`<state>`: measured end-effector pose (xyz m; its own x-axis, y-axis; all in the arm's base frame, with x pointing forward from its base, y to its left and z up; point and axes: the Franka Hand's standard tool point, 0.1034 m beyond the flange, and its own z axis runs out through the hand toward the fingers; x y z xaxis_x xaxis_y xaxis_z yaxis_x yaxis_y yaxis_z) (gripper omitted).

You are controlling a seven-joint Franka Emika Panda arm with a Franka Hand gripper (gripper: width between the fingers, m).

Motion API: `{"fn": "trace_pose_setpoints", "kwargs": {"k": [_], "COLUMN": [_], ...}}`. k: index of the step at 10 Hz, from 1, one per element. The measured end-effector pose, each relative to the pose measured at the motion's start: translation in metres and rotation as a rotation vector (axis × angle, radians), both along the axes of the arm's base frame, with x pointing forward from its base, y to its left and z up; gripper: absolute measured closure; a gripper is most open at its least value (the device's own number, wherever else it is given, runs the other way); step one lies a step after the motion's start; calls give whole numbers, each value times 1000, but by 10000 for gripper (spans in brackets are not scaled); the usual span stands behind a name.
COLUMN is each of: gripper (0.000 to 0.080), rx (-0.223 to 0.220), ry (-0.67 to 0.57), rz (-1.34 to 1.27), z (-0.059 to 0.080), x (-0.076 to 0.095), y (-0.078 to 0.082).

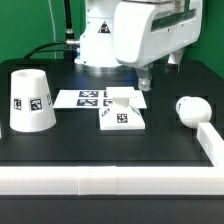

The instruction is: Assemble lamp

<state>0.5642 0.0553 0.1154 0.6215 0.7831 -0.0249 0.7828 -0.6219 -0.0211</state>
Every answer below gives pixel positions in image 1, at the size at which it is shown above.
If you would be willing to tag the white lamp shade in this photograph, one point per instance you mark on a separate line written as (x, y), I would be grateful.
(31, 107)

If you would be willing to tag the white front wall bar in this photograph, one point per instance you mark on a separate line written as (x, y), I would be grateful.
(111, 181)

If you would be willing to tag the white lamp base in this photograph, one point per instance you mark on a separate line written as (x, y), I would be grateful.
(120, 114)

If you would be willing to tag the white marker sheet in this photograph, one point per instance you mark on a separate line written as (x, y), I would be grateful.
(71, 99)

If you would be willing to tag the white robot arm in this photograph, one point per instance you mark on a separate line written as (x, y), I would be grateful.
(96, 43)

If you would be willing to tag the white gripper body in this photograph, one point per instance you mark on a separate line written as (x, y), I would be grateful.
(140, 36)

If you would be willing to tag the white right wall bar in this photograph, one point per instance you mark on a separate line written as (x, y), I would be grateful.
(212, 143)

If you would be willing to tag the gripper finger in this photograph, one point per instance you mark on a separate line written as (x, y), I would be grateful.
(144, 77)
(173, 64)

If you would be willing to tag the white wall bar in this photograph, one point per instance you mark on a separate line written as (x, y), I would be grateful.
(111, 181)
(212, 143)

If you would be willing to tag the white lamp bulb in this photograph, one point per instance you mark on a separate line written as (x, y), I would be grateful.
(193, 110)

